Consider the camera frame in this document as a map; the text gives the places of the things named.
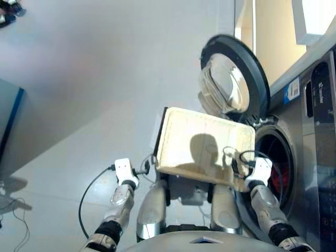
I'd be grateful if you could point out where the red garment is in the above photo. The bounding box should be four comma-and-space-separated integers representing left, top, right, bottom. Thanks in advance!
270, 162, 291, 190

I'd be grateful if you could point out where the pale woven laundry basket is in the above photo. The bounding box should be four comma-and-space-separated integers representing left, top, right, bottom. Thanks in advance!
155, 106, 257, 194

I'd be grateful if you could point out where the grey washing machine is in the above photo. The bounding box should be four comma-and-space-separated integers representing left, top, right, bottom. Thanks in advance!
244, 39, 336, 252

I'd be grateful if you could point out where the round glass washer door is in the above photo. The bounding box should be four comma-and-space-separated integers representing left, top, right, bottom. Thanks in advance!
196, 34, 271, 120

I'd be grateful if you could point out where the silver robot leg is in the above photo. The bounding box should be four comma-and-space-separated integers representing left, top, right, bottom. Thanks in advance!
135, 180, 169, 242
209, 183, 244, 234

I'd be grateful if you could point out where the black robot hip joint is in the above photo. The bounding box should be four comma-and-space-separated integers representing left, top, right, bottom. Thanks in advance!
165, 223, 213, 233

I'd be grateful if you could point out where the grey robot torso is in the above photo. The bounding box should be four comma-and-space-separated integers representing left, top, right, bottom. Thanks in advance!
125, 230, 279, 252

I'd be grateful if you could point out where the blue white washer sticker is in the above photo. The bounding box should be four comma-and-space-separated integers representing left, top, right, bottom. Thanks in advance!
282, 76, 301, 106

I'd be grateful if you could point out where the grey panel with blue edge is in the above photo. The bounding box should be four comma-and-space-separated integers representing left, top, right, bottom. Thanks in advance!
0, 78, 26, 169

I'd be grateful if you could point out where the black white distant equipment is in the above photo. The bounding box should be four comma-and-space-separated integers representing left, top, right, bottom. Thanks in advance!
0, 0, 27, 28

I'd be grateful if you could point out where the thin grey wrist cable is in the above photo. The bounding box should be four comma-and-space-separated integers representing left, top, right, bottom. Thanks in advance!
132, 154, 151, 177

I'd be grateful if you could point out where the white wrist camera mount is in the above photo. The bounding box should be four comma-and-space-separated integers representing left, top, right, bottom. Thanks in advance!
244, 156, 273, 187
114, 157, 140, 187

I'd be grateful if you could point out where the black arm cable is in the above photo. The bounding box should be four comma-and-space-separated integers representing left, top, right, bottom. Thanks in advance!
78, 164, 116, 239
223, 145, 286, 211

